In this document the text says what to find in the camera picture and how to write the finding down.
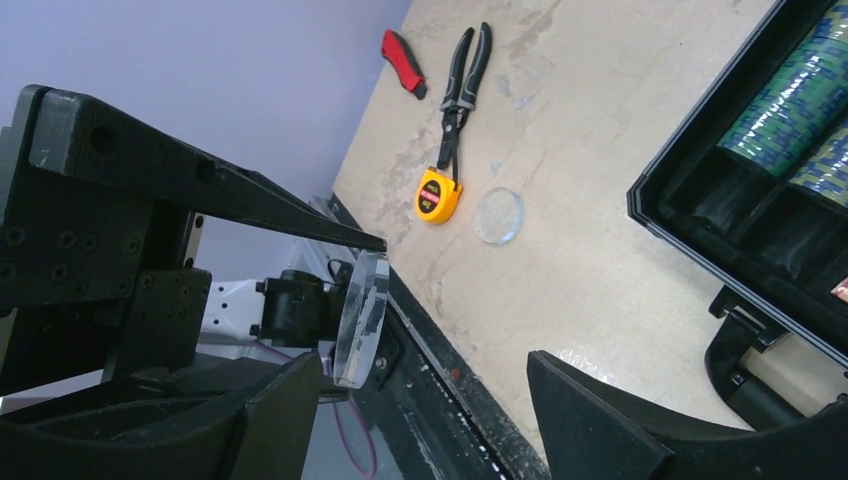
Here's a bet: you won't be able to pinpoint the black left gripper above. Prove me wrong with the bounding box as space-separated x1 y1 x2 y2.
1 85 387 393

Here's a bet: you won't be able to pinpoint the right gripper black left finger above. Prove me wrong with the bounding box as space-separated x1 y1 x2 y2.
1 353 322 479

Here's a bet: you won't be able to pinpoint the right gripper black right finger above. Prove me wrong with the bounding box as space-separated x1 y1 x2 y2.
527 351 847 479

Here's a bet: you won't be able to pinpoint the clear acrylic disc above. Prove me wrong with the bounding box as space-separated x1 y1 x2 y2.
332 251 390 389

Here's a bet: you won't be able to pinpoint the yellow blue chip stack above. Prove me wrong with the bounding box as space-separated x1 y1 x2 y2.
789 121 847 210

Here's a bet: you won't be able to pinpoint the black poker set case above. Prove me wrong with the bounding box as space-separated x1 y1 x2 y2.
627 1 847 430

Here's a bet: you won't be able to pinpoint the orange tape measure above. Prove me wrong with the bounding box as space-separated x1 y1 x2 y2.
414 167 463 224

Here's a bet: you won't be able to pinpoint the black pliers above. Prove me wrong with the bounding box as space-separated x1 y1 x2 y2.
436 22 493 188

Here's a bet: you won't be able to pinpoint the green blue chip stack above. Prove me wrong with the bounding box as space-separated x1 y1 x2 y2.
716 1 847 177

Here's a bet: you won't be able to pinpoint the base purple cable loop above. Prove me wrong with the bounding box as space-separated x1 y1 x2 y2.
324 357 379 480

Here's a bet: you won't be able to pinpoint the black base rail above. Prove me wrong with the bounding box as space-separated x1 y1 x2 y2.
291 192 551 480

